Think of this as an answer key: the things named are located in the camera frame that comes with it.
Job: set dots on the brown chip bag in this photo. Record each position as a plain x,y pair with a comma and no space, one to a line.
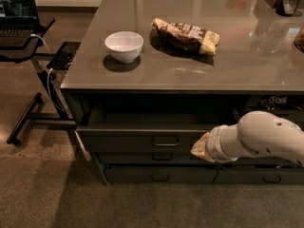
187,37

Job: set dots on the grey drawer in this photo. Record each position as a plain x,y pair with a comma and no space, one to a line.
178,158
149,132
168,174
261,175

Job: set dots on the grey drawer cabinet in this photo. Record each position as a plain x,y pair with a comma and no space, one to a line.
255,56

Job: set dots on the grey bottom left drawer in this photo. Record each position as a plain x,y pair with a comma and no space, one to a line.
168,174

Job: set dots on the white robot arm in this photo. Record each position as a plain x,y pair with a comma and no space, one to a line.
258,134

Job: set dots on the white ceramic bowl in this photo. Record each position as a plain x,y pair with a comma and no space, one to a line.
124,46

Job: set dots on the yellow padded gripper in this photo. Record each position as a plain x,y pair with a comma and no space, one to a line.
213,145

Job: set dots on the snack bag in drawer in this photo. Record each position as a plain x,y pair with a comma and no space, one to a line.
273,102

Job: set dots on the grey top drawer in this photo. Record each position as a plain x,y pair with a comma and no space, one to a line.
149,132

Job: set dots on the black laptop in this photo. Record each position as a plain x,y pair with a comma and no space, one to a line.
18,20

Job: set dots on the grey middle drawer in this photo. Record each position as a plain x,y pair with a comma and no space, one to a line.
178,158

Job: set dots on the brown object at edge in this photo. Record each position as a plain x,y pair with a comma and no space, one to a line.
299,40

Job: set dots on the grey bottom right drawer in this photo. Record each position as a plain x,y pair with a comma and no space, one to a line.
261,175

